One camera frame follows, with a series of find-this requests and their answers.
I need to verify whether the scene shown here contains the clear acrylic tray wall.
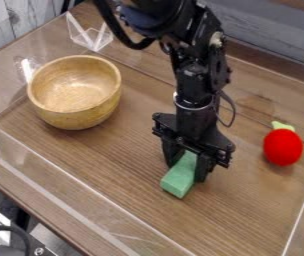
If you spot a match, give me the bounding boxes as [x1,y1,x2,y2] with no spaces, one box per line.
[0,129,195,256]

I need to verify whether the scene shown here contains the green rectangular block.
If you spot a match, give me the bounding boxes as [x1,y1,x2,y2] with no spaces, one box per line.
[160,151,196,199]

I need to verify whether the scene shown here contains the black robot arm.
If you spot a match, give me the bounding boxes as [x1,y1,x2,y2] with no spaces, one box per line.
[92,0,235,182]

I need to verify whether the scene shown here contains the black cable loop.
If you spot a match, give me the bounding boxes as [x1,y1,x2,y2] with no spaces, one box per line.
[0,224,32,256]

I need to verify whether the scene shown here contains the clear acrylic corner bracket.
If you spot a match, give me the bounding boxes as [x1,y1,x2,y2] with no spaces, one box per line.
[65,12,113,52]

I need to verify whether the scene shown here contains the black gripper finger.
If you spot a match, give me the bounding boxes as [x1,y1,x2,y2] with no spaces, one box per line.
[195,154,216,183]
[161,138,184,167]

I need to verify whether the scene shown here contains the black metal equipment base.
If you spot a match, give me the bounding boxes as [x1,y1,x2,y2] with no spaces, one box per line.
[0,225,70,256]

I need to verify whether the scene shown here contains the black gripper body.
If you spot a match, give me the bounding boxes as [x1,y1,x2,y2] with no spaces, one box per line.
[152,99,236,168]

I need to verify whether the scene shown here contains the wooden bowl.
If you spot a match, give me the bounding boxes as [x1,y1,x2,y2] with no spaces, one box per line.
[26,55,121,130]

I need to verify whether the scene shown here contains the red plush strawberry toy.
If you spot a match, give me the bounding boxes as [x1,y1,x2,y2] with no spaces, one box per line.
[263,121,304,166]

